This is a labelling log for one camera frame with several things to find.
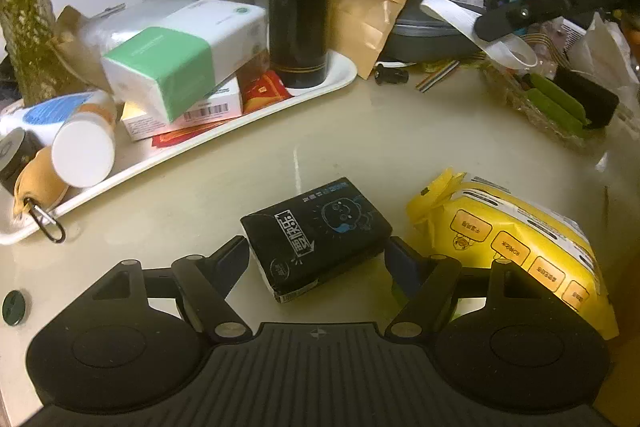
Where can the small black cylinder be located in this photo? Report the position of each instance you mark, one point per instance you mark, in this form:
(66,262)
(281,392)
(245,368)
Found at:
(392,75)

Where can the large white tissue pack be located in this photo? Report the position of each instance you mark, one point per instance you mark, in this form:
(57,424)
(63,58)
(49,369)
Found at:
(220,24)

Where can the white plastic bag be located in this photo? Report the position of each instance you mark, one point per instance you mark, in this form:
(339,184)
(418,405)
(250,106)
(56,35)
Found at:
(607,52)

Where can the yellow wet wipes pack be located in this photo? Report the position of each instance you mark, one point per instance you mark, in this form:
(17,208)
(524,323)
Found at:
(525,227)

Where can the black block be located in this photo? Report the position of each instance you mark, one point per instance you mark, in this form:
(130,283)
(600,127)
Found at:
(587,97)

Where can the grey zip case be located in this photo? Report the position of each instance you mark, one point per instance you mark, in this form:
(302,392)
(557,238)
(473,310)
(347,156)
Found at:
(425,37)

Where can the white tray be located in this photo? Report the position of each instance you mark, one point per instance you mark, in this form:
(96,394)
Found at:
(150,167)

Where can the red envelopes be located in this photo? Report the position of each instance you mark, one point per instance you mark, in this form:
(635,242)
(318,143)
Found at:
(265,89)

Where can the tan pouch with carabiner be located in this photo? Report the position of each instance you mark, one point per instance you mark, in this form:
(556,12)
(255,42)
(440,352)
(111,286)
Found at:
(37,184)

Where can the green wet wipes pack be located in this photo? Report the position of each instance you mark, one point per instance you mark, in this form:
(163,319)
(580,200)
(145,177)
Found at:
(555,119)
(552,99)

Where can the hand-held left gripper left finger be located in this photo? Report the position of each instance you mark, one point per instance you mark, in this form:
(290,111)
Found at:
(234,259)

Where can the black tissue pack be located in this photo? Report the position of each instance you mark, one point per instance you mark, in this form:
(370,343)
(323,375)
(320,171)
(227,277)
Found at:
(315,232)

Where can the green round cap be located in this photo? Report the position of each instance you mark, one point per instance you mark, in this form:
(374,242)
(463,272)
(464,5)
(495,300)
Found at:
(14,307)

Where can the white tube with blue label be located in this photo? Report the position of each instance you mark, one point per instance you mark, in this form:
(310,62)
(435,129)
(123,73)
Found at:
(75,142)

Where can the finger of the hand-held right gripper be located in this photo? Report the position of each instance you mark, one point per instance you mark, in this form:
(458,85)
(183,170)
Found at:
(550,2)

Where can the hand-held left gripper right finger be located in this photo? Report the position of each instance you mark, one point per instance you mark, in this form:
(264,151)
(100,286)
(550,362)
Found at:
(402,268)

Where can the green banded tissue pack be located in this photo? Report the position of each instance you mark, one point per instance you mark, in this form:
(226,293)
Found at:
(160,67)

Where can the white box with barcode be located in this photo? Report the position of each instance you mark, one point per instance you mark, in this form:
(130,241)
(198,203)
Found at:
(200,112)

